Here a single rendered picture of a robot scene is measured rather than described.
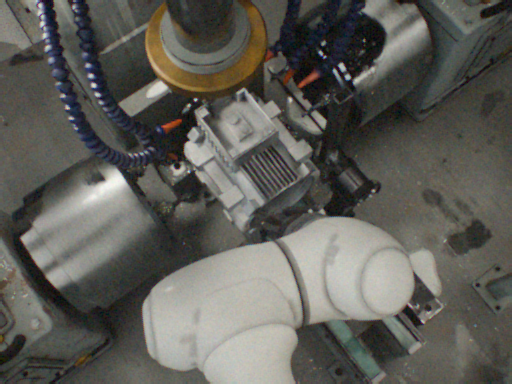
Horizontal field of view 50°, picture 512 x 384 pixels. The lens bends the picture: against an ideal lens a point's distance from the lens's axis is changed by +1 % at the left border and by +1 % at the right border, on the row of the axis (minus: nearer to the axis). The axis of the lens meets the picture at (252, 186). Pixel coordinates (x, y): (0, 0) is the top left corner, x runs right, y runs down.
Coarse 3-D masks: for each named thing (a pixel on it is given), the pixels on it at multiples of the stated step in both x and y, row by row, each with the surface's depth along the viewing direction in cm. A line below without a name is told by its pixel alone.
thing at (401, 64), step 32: (384, 0) 102; (384, 32) 101; (416, 32) 102; (320, 64) 105; (352, 64) 99; (384, 64) 101; (416, 64) 105; (320, 96) 107; (384, 96) 105; (352, 128) 111
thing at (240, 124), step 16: (240, 96) 100; (208, 112) 101; (224, 112) 101; (240, 112) 101; (256, 112) 101; (208, 128) 97; (224, 128) 100; (240, 128) 98; (256, 128) 100; (272, 128) 96; (224, 144) 99; (240, 144) 99; (256, 144) 95; (224, 160) 101; (240, 160) 96
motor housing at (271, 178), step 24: (192, 144) 106; (288, 144) 104; (216, 168) 103; (240, 168) 99; (264, 168) 99; (288, 168) 100; (216, 192) 104; (264, 192) 98; (288, 192) 113; (240, 216) 101
